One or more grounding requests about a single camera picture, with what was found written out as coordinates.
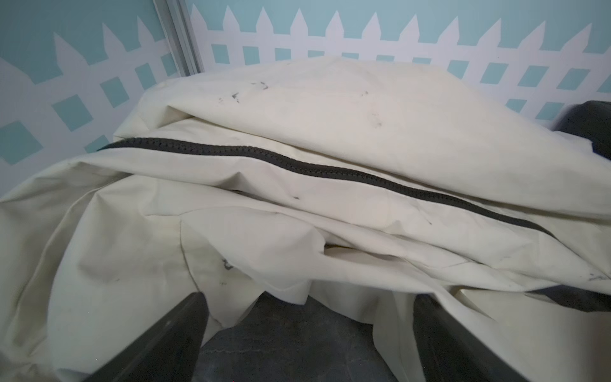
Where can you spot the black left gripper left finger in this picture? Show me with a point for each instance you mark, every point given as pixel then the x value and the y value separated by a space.
pixel 167 351

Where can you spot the black flat case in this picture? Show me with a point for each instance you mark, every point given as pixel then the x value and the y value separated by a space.
pixel 590 120

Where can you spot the cream beige jacket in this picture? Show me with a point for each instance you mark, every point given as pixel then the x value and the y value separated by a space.
pixel 360 184

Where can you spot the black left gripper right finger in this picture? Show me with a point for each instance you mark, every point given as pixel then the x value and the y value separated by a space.
pixel 449 352

